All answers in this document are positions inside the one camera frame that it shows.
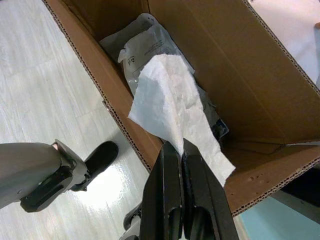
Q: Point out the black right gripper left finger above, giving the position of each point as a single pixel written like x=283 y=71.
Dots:
x=160 y=200

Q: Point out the white paper tissue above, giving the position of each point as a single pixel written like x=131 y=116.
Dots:
x=175 y=100

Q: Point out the grey robot right leg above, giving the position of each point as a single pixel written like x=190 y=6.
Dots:
x=131 y=221

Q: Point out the white cloth sheet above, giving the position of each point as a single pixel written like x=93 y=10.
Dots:
x=287 y=30

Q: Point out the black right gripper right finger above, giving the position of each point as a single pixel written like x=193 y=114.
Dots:
x=205 y=200

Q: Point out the brown cardboard box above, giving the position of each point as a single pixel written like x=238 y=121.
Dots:
x=250 y=75

